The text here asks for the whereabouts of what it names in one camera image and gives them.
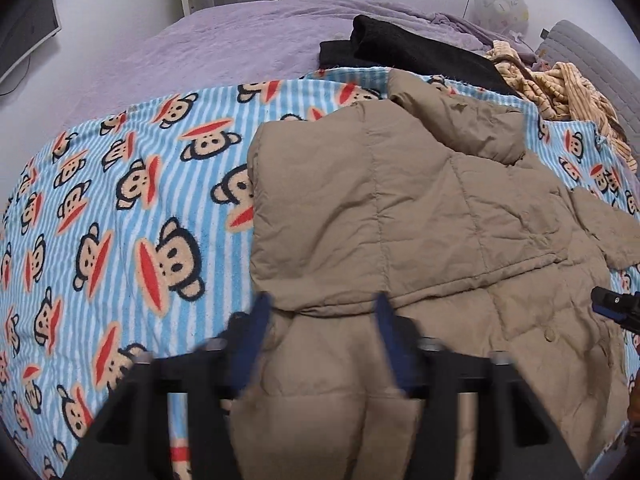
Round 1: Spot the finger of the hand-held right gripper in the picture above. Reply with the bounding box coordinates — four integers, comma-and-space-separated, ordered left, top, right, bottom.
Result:
591, 285, 640, 334

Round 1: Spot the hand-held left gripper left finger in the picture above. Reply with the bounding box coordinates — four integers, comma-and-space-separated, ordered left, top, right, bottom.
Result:
62, 292, 274, 480

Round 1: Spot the wall-mounted television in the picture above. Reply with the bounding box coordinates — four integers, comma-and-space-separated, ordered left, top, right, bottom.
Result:
0, 0, 63, 87

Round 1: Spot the yellow striped cloth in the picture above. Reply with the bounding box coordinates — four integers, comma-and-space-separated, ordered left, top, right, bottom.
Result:
481, 39, 640, 177

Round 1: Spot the white patterned round pillow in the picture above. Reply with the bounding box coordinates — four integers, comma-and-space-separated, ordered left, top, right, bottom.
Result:
472, 0, 530, 37

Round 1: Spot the khaki puffer jacket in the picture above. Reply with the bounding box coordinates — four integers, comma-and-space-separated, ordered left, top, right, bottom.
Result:
229, 67, 640, 480

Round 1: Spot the blue striped monkey-print blanket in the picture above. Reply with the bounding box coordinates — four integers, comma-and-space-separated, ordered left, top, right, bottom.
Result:
0, 66, 640, 480

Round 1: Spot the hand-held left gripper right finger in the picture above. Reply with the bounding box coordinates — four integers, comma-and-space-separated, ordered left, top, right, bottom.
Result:
374, 291, 586, 480

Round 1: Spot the purple bedspread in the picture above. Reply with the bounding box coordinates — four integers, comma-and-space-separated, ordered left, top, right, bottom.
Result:
65, 0, 543, 128

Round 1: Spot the grey quilted pillow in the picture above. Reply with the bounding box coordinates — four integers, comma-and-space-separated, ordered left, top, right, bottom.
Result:
534, 19, 640, 128

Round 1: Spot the black garment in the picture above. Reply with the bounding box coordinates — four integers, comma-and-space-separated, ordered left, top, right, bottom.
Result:
318, 14, 522, 99

